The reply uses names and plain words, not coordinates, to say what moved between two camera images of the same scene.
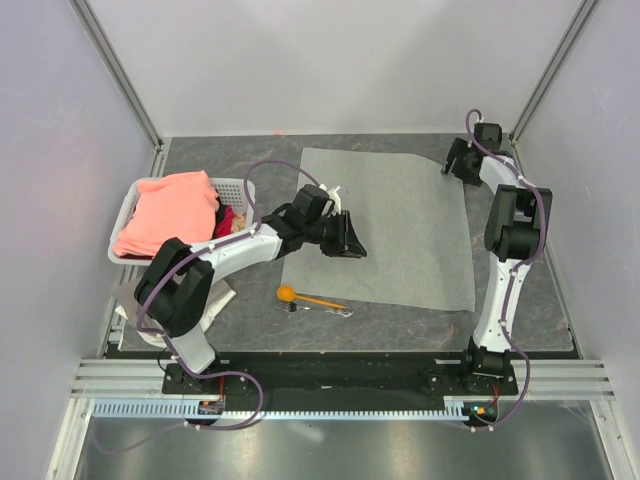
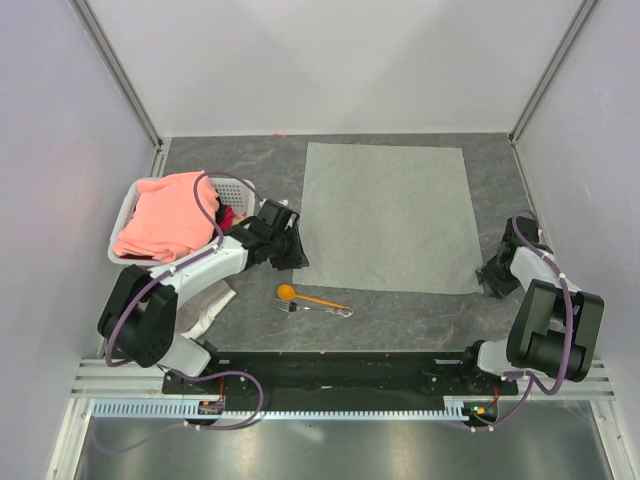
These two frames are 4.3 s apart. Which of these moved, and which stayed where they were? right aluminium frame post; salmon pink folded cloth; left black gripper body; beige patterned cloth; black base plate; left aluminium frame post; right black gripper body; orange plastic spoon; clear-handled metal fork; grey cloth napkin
Moved: grey cloth napkin; left black gripper body; right black gripper body
Stayed: right aluminium frame post; beige patterned cloth; salmon pink folded cloth; black base plate; left aluminium frame post; clear-handled metal fork; orange plastic spoon
